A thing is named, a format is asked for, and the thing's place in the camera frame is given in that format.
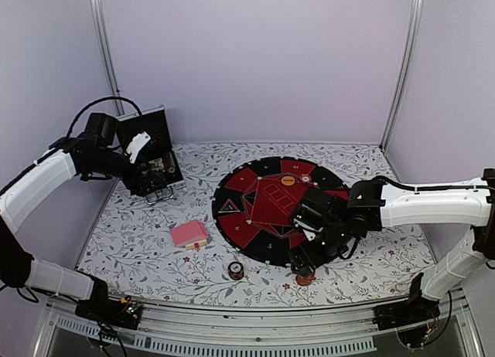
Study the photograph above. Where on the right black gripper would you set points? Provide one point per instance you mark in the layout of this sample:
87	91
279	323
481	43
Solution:
314	260

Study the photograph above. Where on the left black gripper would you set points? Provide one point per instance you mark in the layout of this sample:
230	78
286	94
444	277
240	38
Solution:
142	188

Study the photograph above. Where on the orange chip stack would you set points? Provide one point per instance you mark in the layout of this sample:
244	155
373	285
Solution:
304	281

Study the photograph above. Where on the orange big blind button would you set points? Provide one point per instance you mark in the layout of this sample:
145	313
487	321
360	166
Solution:
288	180

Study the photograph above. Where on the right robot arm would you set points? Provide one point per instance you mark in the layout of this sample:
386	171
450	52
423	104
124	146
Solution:
466	205

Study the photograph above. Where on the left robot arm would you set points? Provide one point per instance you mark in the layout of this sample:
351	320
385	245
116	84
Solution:
35	186

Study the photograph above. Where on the aluminium poker chip case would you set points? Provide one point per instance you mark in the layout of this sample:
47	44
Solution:
163	174

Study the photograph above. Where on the dark brown chip stack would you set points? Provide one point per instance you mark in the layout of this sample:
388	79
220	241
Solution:
235	270

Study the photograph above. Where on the round red black poker mat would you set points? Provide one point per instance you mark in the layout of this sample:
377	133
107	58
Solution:
251	207

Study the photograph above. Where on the wooden card holder block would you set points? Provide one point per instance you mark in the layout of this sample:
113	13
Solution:
196	245

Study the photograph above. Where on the pink playing card deck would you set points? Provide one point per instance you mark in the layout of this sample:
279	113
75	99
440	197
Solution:
189	233

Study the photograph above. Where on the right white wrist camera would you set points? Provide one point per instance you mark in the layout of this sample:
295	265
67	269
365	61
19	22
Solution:
310	234

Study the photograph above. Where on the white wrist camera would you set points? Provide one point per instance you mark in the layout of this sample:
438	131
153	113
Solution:
310	234
138	142

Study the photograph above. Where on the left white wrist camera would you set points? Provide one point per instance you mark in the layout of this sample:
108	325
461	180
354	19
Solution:
138	142

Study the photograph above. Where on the front aluminium rail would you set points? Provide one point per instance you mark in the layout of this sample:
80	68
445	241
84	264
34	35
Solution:
174	329

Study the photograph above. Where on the left aluminium frame post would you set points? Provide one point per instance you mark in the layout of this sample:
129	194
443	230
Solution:
97	12

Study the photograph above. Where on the aluminium frame post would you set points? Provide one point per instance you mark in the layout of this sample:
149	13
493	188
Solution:
414	21
97	12

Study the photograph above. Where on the right aluminium frame post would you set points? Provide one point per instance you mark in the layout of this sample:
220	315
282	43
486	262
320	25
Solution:
414	21

